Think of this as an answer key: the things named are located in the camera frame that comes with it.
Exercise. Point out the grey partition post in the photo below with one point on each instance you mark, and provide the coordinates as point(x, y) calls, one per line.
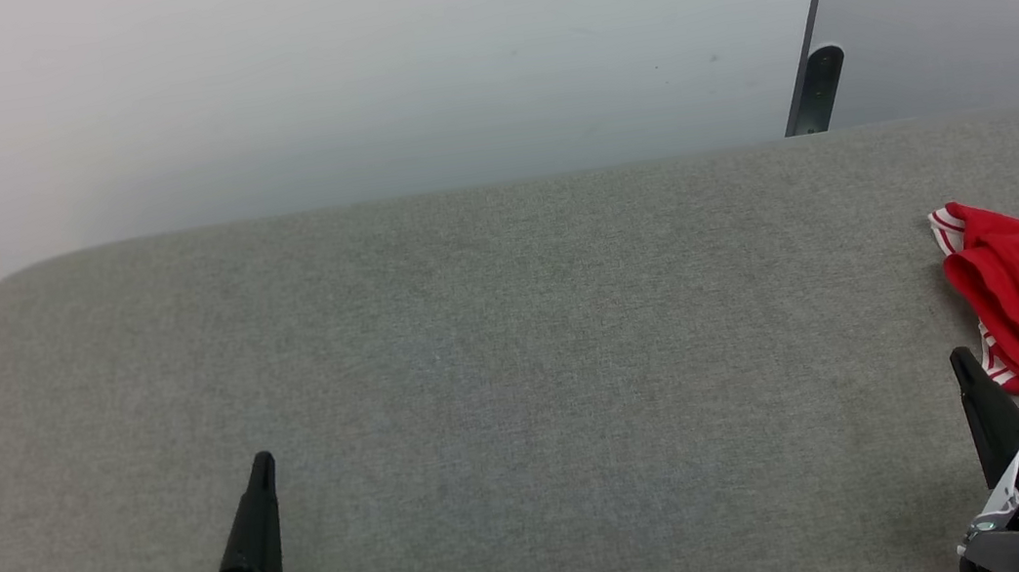
point(823, 87)

